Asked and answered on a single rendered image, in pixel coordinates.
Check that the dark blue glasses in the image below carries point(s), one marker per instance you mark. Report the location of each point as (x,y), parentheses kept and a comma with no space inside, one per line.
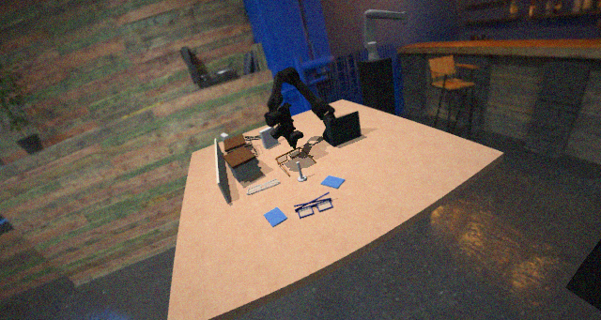
(308,211)

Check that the blue flat square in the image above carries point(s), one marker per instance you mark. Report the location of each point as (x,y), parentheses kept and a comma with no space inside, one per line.
(275,217)
(332,181)

